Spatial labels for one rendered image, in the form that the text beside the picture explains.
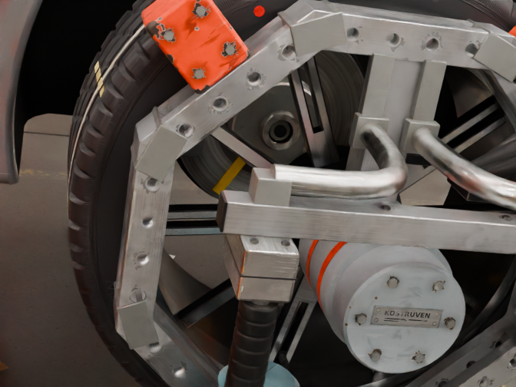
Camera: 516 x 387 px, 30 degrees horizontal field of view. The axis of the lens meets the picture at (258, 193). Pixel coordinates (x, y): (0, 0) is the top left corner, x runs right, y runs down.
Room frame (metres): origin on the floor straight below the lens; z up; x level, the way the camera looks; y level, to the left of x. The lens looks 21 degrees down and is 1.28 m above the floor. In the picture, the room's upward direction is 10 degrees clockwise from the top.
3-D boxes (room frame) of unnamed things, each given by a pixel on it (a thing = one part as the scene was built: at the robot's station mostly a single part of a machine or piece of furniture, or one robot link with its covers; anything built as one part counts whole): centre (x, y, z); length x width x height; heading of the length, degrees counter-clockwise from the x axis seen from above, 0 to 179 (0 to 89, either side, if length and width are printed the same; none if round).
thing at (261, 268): (0.80, -0.01, 0.93); 0.09 x 0.05 x 0.05; 14
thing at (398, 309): (0.97, -0.14, 0.85); 0.21 x 0.14 x 0.14; 14
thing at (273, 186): (0.89, -0.06, 1.03); 0.19 x 0.18 x 0.11; 14
